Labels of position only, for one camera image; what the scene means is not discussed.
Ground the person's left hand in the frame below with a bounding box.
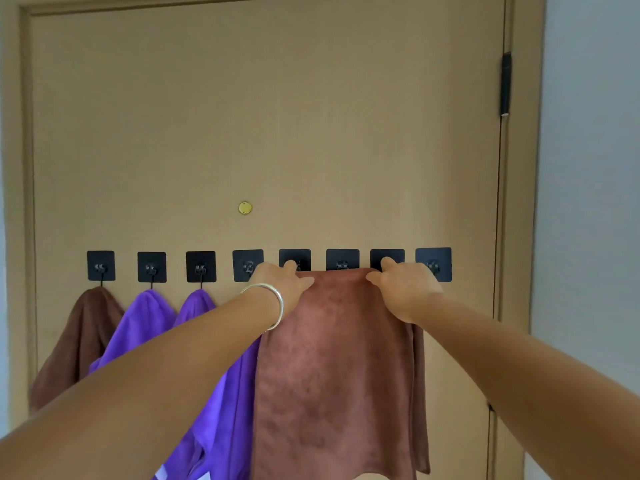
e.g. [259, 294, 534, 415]
[248, 260, 316, 316]

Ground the person's right hand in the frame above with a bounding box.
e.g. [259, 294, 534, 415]
[365, 257, 445, 324]

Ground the reddish brown towel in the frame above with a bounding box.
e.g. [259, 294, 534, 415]
[250, 268, 432, 480]

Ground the person's left forearm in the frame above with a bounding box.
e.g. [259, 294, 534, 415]
[0, 290, 281, 480]

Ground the person's right forearm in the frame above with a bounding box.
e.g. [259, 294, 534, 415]
[410, 294, 640, 480]

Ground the row of black adhesive hooks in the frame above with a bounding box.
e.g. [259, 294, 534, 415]
[86, 247, 453, 290]

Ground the purple towel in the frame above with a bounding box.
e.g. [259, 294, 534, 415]
[89, 290, 178, 375]
[152, 289, 262, 480]

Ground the beige door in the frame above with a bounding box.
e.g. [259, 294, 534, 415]
[20, 0, 507, 480]

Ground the black door hinge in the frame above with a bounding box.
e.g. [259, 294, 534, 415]
[500, 52, 513, 118]

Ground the dark brown towel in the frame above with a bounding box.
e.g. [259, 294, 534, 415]
[28, 287, 126, 414]

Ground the silver bangle bracelet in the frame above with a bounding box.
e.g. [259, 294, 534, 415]
[240, 283, 285, 332]

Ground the beige door frame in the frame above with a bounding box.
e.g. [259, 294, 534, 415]
[0, 0, 548, 480]

